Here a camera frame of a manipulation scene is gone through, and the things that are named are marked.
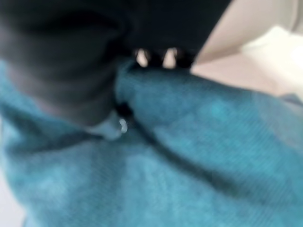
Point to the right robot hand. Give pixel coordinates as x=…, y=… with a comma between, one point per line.
x=71, y=47

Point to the teal blue cushion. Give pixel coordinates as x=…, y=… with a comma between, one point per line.
x=177, y=153

